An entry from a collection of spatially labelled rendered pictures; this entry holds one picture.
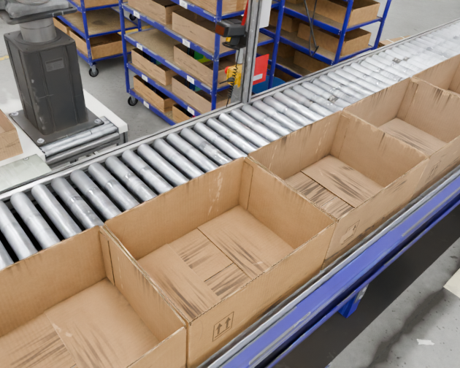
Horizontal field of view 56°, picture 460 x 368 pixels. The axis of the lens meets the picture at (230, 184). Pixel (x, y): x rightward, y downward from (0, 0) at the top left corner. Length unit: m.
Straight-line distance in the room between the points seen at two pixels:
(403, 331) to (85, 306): 1.54
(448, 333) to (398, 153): 1.18
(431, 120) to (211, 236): 0.92
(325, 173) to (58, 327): 0.83
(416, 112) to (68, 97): 1.24
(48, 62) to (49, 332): 0.93
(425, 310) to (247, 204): 1.35
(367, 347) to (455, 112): 1.04
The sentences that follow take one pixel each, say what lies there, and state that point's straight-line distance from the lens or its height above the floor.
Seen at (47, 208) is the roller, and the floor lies 0.74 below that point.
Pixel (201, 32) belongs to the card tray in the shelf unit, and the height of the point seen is 0.81.
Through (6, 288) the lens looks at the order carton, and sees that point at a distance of 0.90.
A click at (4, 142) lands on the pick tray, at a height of 0.81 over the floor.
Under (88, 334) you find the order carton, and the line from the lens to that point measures 0.94.
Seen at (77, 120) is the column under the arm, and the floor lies 0.77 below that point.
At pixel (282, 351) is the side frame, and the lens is 1.03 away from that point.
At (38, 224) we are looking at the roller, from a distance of 1.37.
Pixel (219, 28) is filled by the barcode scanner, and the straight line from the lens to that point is 1.75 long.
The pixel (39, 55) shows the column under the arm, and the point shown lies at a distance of 1.58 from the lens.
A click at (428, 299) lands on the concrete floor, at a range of 2.34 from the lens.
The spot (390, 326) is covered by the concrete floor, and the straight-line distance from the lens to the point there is 2.16.
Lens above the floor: 1.68
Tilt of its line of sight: 40 degrees down
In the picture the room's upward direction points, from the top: 6 degrees clockwise
